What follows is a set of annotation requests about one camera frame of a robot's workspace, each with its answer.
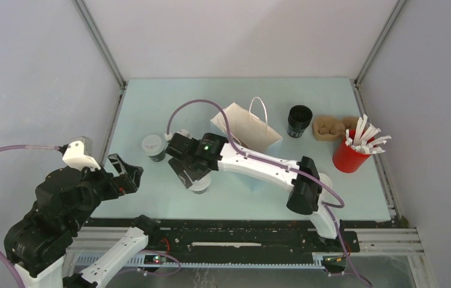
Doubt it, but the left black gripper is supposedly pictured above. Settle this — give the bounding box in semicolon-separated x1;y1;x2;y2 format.
70;149;145;228

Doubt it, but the black paper coffee cup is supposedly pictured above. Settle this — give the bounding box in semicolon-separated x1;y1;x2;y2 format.
189;174;211;194

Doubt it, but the light blue paper bag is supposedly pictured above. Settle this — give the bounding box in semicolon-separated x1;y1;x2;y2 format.
211;97;283;156

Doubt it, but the red cup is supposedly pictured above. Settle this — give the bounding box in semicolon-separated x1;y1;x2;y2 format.
332;138;371;173

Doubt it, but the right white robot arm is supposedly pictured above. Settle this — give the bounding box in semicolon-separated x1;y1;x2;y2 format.
166;133;344;251

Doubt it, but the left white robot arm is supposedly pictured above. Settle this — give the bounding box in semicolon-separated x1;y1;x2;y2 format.
4;154;161;287

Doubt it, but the white plastic lid on table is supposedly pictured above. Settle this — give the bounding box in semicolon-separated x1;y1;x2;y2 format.
318;173;332;191

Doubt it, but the brown cardboard cup carrier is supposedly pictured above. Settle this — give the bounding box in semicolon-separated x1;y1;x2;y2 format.
312;115;359;142

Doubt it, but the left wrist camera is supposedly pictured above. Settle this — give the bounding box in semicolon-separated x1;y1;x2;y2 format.
62;136;101;171

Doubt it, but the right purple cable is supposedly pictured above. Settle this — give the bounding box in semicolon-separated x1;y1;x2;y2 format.
166;99;373;288

